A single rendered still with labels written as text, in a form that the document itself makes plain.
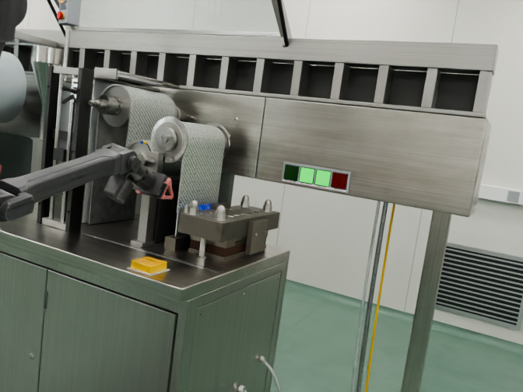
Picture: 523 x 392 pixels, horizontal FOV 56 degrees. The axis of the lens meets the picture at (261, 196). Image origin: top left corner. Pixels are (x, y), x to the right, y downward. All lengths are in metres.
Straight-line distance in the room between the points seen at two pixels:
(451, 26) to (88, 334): 3.35
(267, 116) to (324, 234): 2.53
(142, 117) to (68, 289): 0.63
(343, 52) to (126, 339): 1.13
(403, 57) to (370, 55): 0.11
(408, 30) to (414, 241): 1.63
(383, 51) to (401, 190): 0.45
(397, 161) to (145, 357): 0.96
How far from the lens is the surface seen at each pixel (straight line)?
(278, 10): 1.81
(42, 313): 1.71
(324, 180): 1.71
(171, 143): 1.60
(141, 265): 1.38
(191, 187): 1.65
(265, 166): 1.81
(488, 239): 3.98
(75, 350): 1.63
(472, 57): 1.65
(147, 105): 1.81
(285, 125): 1.78
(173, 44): 2.09
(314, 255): 4.30
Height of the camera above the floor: 1.31
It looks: 7 degrees down
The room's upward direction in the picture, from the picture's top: 8 degrees clockwise
